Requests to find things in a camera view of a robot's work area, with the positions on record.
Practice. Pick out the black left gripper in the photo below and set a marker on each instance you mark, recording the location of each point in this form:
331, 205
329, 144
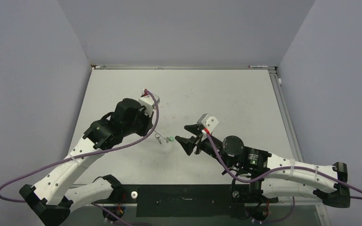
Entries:
148, 120

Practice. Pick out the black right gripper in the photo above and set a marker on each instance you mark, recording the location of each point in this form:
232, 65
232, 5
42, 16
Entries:
189, 143

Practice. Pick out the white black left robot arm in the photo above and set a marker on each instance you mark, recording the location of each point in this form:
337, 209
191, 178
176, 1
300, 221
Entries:
53, 199

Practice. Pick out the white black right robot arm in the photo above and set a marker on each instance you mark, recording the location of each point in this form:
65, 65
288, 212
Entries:
269, 175

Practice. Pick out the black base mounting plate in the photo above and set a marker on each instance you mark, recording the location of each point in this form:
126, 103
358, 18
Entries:
187, 200

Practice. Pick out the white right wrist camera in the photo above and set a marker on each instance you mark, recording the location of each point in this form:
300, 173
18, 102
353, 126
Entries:
208, 123

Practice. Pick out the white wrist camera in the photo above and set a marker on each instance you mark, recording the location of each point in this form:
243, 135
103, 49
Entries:
208, 123
147, 101

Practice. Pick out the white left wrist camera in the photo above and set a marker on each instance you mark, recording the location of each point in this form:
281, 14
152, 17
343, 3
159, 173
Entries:
147, 101

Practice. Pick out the aluminium frame rail back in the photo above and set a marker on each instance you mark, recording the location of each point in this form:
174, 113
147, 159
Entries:
174, 67

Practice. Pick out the aluminium frame rail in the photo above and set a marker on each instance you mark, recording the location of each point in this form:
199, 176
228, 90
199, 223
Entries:
288, 201
287, 121
174, 67

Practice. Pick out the aluminium frame rail right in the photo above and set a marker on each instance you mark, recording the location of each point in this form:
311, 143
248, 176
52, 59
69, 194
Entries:
287, 121

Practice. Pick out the aluminium frame rail front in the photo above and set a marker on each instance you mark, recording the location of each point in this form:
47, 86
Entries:
288, 201

